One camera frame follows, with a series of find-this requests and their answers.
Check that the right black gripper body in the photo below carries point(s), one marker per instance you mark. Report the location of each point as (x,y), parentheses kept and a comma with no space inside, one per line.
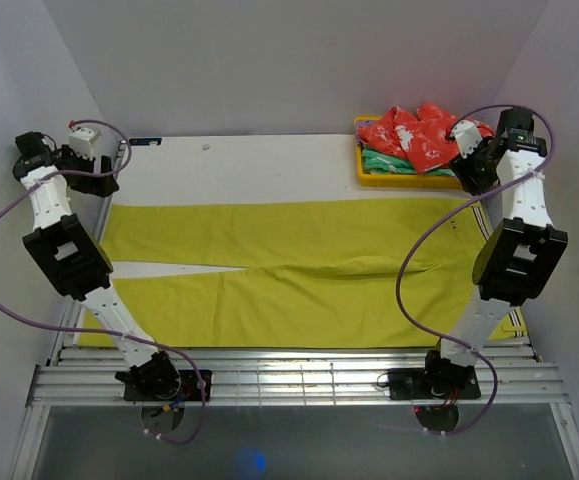
(481,167)

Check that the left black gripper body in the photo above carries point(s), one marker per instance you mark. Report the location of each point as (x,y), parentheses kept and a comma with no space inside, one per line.
(75,162)

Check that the yellow-green trousers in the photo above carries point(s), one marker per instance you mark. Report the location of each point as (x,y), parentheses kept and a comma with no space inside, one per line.
(342,274)

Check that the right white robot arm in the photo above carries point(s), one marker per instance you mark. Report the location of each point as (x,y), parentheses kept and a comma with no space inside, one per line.
(520,255)

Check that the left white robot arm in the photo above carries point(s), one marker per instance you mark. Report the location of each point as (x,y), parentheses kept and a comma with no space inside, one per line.
(73,260)

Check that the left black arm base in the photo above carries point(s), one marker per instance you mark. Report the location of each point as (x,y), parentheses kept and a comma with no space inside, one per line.
(189,389)

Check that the blue label sticker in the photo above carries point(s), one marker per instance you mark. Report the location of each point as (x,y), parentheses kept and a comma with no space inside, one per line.
(145,141)

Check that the yellow plastic tray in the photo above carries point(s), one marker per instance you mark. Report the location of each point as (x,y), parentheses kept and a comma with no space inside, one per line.
(402,181)

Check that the red white patterned garment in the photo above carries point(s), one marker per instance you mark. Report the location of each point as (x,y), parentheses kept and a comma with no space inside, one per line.
(421,138)

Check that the green folded garment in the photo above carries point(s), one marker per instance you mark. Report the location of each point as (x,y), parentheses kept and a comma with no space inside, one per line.
(376,163)

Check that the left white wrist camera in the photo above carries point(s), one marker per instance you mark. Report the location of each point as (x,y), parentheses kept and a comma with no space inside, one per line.
(82,140)

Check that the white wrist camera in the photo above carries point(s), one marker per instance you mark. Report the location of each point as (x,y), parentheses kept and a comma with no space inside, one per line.
(82,140)
(467,137)

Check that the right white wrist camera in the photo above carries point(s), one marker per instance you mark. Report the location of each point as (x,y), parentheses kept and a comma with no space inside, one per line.
(467,137)

